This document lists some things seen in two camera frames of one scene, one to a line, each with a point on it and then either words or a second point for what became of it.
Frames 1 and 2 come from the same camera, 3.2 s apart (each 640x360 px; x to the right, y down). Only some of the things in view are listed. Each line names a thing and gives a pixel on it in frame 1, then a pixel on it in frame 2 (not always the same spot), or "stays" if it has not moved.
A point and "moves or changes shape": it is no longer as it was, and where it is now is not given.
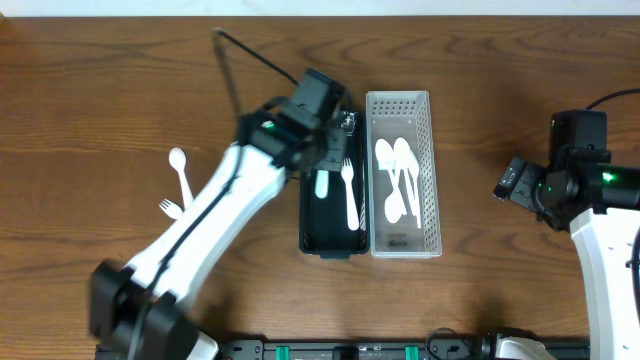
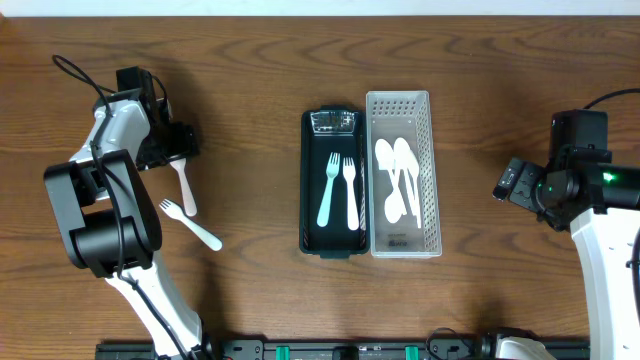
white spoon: [177, 159] stays
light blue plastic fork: [321, 186] moves or changes shape
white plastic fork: [351, 204] stays
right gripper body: [516, 179] stays
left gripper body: [338, 145] -> [176, 148]
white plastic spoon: [406, 161] stays
